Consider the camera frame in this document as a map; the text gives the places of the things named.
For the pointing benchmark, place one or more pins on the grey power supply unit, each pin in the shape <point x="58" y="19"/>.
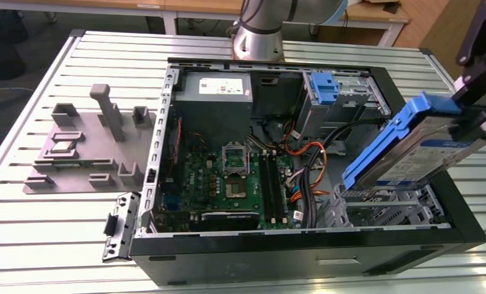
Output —
<point x="214" y="119"/>

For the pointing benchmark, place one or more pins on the green motherboard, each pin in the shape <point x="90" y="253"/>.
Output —
<point x="202" y="180"/>

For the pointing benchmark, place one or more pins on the black graphics card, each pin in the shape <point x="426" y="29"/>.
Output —
<point x="226" y="219"/>

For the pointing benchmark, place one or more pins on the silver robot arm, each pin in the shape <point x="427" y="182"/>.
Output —
<point x="259" y="43"/>

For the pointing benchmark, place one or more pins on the black office chair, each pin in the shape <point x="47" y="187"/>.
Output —
<point x="5" y="61"/>

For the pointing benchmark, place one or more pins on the black RAM slot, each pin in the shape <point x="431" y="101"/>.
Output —
<point x="267" y="183"/>

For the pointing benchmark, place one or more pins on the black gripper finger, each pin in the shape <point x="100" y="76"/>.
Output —
<point x="475" y="125"/>

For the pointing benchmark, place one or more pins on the black open PC case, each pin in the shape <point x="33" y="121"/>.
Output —
<point x="267" y="260"/>

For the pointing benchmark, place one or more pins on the silver CPU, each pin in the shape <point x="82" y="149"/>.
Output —
<point x="63" y="148"/>

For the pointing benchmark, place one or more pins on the hard disk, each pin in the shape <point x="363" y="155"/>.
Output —
<point x="410" y="156"/>

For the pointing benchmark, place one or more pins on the metal disk bay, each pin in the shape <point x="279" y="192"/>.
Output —
<point x="373" y="211"/>

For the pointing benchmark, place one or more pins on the grey parts rack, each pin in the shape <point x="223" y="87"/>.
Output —
<point x="99" y="147"/>

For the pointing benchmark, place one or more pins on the grey expansion card retainer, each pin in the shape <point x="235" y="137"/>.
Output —
<point x="122" y="232"/>

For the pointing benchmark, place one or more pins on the blue drive bay latch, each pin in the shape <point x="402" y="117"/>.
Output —
<point x="325" y="88"/>

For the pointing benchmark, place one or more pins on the brown wooden cabinet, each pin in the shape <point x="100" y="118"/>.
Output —
<point x="438" y="24"/>

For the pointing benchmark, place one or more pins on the green RAM stick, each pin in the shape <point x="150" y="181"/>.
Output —
<point x="72" y="165"/>

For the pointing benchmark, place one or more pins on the metal optical drive cage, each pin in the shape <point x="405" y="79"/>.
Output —
<point x="349" y="107"/>

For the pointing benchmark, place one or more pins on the CPU socket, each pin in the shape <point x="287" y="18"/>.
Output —
<point x="240" y="188"/>

